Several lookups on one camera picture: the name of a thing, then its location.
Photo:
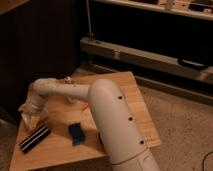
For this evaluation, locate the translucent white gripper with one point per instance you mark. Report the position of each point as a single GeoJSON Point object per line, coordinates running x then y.
{"type": "Point", "coordinates": [32, 115]}

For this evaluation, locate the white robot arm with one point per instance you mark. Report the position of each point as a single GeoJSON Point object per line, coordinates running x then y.
{"type": "Point", "coordinates": [122, 139]}

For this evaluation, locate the wooden table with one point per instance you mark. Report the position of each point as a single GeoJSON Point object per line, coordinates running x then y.
{"type": "Point", "coordinates": [57, 148]}

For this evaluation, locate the blue sponge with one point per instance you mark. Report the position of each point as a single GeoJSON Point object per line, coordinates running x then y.
{"type": "Point", "coordinates": [77, 134]}

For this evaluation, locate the orange carrot toy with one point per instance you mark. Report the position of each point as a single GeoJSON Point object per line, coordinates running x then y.
{"type": "Point", "coordinates": [84, 106]}

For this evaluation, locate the metal pole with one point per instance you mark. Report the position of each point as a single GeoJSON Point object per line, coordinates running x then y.
{"type": "Point", "coordinates": [90, 32]}

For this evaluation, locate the grey shelf rail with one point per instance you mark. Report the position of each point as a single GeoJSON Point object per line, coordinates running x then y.
{"type": "Point", "coordinates": [145, 59]}

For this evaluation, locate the black handle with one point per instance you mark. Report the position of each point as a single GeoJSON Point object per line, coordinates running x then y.
{"type": "Point", "coordinates": [195, 66]}

